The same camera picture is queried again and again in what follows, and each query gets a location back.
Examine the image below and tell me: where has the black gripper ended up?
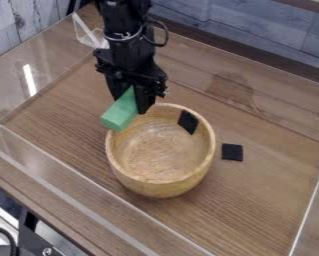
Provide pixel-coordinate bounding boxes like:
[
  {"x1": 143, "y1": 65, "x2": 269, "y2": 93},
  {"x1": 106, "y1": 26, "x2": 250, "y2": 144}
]
[{"x1": 93, "y1": 31, "x2": 170, "y2": 115}]

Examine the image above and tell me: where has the green rectangular stick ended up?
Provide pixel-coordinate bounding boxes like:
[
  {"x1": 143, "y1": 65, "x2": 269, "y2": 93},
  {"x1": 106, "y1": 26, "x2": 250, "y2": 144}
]
[{"x1": 101, "y1": 87, "x2": 138, "y2": 131}]

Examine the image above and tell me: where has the wooden bowl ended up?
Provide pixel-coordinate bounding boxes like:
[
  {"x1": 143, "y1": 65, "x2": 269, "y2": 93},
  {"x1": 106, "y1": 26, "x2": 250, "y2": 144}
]
[{"x1": 106, "y1": 103, "x2": 220, "y2": 198}]

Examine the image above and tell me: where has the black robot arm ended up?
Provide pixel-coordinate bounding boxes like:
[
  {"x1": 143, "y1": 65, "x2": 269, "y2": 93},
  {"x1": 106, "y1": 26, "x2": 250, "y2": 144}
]
[{"x1": 94, "y1": 0, "x2": 169, "y2": 114}]

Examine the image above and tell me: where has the black square pad in bowl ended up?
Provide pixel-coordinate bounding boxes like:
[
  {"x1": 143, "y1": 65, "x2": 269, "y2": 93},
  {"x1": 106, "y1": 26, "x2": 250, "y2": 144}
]
[{"x1": 178, "y1": 110, "x2": 200, "y2": 135}]

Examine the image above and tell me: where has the black square pad on table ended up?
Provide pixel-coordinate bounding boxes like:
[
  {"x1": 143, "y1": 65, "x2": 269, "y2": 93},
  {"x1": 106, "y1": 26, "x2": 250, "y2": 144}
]
[{"x1": 222, "y1": 144, "x2": 244, "y2": 161}]

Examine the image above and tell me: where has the clear acrylic corner bracket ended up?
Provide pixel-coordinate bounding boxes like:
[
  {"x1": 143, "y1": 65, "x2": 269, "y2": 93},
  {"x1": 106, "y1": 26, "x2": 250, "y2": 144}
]
[{"x1": 73, "y1": 12, "x2": 110, "y2": 49}]

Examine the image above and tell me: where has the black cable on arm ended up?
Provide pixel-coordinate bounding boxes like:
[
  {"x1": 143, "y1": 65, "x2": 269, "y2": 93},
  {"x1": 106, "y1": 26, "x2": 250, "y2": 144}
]
[{"x1": 143, "y1": 16, "x2": 170, "y2": 48}]

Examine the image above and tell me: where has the clear acrylic enclosure wall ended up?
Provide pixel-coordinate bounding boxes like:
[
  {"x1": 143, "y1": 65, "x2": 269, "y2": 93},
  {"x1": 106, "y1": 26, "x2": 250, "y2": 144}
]
[{"x1": 0, "y1": 20, "x2": 319, "y2": 256}]

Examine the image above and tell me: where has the black metal table frame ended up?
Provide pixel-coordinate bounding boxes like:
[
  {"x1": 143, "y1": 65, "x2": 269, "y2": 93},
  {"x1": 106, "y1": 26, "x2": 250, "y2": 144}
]
[{"x1": 0, "y1": 211, "x2": 66, "y2": 256}]

